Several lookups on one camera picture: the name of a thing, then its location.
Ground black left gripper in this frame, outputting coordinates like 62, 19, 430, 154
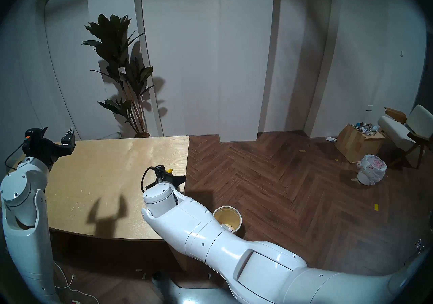
30, 126, 76, 171

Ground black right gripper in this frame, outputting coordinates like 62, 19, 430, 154
154, 165, 187, 186

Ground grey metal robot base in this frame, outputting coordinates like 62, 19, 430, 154
152, 271, 237, 304

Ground round beige trash bin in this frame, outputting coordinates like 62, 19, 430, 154
212, 206, 243, 235

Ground pile of mixed small trash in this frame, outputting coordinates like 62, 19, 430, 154
350, 122, 380, 136

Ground bin with white plastic bag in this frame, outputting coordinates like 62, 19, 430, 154
356, 154, 388, 186

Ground light wooden table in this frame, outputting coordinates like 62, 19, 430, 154
7, 136, 190, 272

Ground tall green potted plant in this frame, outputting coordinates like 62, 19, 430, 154
81, 14, 156, 138

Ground wooden cube box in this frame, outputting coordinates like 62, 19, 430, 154
334, 124, 386, 164

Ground cream cushioned wooden armchair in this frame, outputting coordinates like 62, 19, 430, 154
377, 104, 433, 169

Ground dark grey door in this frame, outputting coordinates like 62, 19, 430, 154
415, 70, 433, 114

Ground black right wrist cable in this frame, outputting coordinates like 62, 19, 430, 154
141, 165, 159, 192

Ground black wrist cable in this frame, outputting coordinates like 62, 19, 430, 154
4, 144, 26, 172
141, 165, 159, 192

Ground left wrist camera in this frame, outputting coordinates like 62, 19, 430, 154
22, 130, 41, 152

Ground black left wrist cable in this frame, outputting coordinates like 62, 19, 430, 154
4, 144, 26, 172

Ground white floor cable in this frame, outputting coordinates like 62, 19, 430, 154
54, 262, 100, 304

